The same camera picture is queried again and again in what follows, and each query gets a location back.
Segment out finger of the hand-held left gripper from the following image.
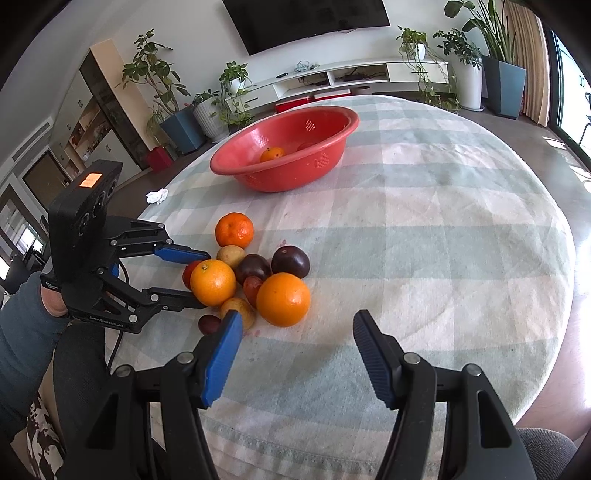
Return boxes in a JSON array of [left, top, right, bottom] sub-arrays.
[[98, 266, 206, 322], [106, 219, 212, 264]]

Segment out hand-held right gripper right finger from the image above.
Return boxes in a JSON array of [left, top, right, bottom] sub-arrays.
[[353, 310, 539, 480]]

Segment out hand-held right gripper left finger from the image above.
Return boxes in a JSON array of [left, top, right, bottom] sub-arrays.
[[62, 310, 244, 480]]

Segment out red tomato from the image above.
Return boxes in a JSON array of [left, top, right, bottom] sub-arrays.
[[243, 275, 264, 309], [182, 261, 204, 291]]

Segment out large orange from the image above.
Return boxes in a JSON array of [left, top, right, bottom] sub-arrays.
[[256, 272, 312, 328], [190, 259, 238, 308]]

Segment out yellow-brown fruit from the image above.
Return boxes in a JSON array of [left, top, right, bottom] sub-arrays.
[[217, 245, 246, 270], [219, 296, 256, 330]]

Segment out dark orange mandarin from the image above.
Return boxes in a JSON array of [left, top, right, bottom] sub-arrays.
[[215, 212, 255, 248]]

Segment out dark purple plum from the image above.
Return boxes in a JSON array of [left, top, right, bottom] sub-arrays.
[[271, 246, 310, 280], [235, 253, 272, 285]]

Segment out red plastic colander basket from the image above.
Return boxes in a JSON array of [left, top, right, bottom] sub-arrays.
[[210, 106, 360, 193]]

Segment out person's left forearm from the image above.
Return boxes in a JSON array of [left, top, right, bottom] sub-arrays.
[[0, 272, 70, 439]]

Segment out small red floor box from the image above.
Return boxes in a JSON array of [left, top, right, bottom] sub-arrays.
[[148, 147, 178, 172]]

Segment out checked tablecloth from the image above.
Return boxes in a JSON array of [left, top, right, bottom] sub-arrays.
[[106, 95, 575, 480]]

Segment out tall plant in blue pot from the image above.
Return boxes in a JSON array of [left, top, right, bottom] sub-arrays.
[[121, 30, 206, 155]]

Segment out plant in white ribbed pot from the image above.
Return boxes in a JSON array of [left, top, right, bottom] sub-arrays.
[[191, 90, 232, 141]]

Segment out trailing pothos in white pot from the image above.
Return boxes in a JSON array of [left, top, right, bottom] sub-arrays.
[[397, 28, 458, 112], [217, 62, 256, 130]]

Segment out red storage box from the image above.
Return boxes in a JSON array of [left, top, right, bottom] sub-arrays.
[[276, 95, 310, 114]]

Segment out brown white patterned cloth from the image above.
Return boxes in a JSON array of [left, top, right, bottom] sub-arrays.
[[25, 392, 68, 480]]

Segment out grey fabric seat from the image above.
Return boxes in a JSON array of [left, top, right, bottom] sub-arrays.
[[516, 427, 580, 480]]

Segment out white television cabinet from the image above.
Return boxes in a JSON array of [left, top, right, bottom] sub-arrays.
[[240, 58, 451, 104]]

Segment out bushy plant in white pot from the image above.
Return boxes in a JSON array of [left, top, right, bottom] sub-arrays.
[[434, 30, 485, 112]]

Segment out large-leaf plant in grey-blue pot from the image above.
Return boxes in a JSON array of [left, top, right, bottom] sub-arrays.
[[445, 0, 527, 121]]

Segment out sliding glass door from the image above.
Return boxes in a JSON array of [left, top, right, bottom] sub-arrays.
[[542, 23, 591, 160]]

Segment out beige curtain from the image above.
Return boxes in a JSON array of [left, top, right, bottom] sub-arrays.
[[505, 0, 551, 127]]

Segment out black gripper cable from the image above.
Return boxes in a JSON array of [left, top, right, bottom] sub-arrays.
[[107, 259, 130, 374]]

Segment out wooden wall cabinet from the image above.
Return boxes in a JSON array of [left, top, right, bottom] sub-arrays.
[[48, 46, 155, 185]]

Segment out black wall television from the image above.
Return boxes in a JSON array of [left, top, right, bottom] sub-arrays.
[[223, 0, 391, 56]]

